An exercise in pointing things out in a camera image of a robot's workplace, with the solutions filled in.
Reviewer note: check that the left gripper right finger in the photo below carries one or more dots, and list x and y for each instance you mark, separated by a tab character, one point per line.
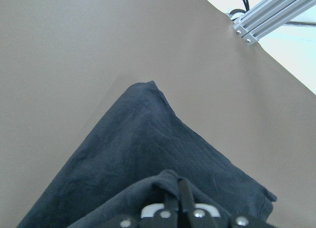
189	215

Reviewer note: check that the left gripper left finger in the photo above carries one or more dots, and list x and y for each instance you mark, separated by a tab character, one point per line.
161	215

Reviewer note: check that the black graphic t-shirt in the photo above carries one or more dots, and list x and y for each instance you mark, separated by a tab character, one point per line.
135	154

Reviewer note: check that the aluminium frame post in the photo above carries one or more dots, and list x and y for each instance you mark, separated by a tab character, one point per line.
269	15

